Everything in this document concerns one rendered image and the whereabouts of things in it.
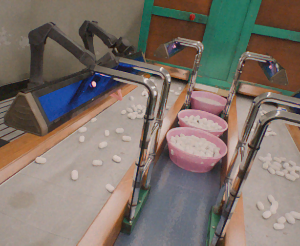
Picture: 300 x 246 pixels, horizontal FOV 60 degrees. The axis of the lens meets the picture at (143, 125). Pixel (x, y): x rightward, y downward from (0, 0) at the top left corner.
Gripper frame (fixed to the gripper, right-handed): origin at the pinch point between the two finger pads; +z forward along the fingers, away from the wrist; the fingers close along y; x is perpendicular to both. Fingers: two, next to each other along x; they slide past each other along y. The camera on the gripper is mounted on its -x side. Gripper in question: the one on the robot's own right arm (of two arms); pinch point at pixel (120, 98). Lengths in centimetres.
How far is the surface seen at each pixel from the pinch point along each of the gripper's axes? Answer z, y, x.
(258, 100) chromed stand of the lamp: 23, -50, -57
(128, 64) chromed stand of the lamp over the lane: -5, -50, -34
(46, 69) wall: -95, 174, 150
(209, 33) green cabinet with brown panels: 1, 88, -45
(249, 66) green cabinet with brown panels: 38, 89, -55
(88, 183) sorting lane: 16, -59, -3
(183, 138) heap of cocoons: 32.3, -9.1, -17.8
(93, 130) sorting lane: 3.9, -26.5, 6.5
